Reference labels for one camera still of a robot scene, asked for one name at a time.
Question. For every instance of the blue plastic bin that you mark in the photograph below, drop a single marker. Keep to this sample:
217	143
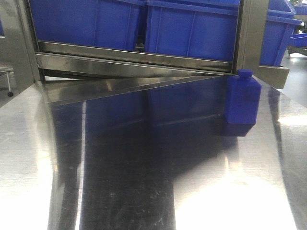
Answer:
102	23
280	24
191	29

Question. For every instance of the stainless steel shelf frame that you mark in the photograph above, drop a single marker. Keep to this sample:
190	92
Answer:
22	54

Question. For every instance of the blue plastic bin left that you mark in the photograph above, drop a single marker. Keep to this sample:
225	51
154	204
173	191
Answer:
102	23

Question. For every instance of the blue plastic bin middle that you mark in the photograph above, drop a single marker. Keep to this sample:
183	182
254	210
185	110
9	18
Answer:
191	29

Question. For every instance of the blue bottle-shaped part right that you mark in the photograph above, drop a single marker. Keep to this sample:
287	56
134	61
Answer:
242	98

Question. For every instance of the blue plastic bin right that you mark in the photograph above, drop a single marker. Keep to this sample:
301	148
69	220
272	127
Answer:
280	24

